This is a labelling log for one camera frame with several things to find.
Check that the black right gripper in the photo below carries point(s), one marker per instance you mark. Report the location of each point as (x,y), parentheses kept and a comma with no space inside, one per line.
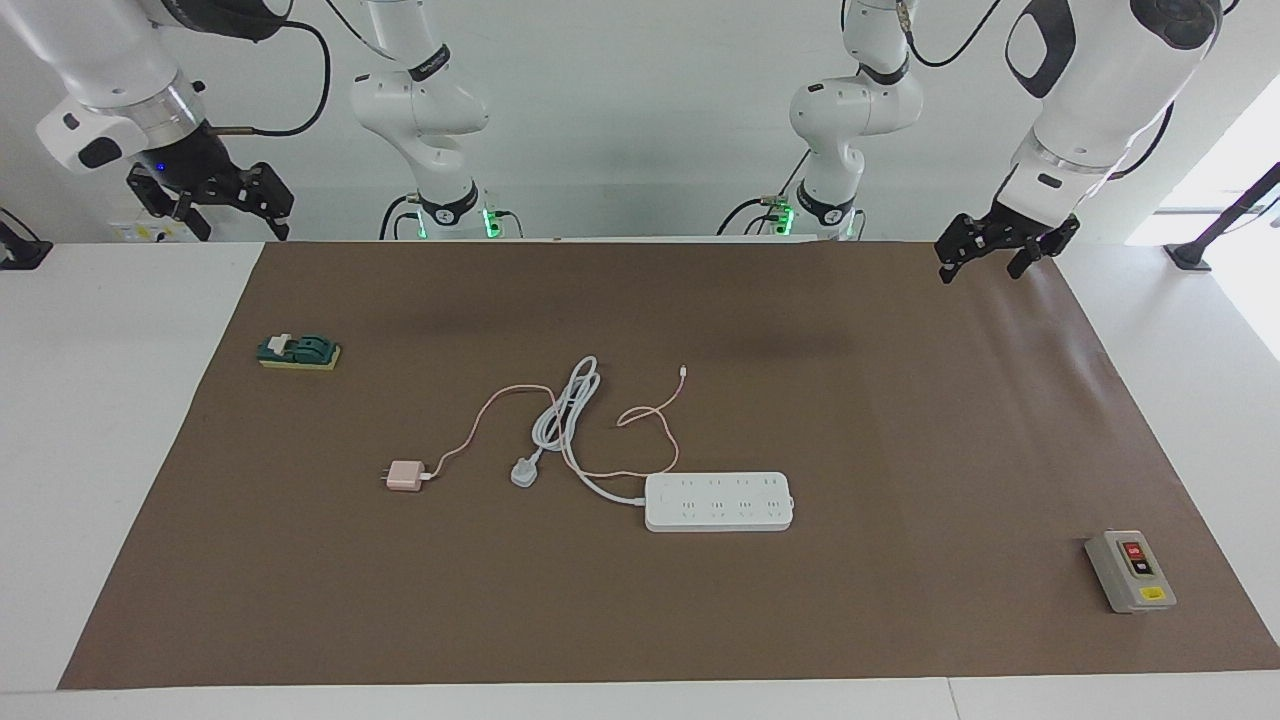
(195,165)

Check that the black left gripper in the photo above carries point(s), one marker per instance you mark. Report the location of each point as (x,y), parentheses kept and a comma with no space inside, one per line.
(1030,222)

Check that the pink charger block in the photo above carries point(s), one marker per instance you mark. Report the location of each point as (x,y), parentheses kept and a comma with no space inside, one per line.
(404,476)

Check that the white power strip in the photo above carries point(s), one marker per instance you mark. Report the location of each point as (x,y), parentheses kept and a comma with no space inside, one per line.
(720,502)

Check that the small black clamp stand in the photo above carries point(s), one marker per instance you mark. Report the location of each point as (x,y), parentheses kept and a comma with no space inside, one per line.
(25,255)

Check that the brown table mat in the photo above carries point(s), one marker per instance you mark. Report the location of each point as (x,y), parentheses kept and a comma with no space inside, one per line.
(400,600)

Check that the white wall socket box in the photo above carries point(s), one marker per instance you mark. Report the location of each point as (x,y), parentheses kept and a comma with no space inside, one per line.
(145,233)

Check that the green knife switch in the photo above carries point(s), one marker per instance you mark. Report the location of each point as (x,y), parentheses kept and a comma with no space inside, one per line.
(300,352)

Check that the grey on-off switch box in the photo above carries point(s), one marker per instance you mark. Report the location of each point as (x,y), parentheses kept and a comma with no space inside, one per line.
(1130,575)

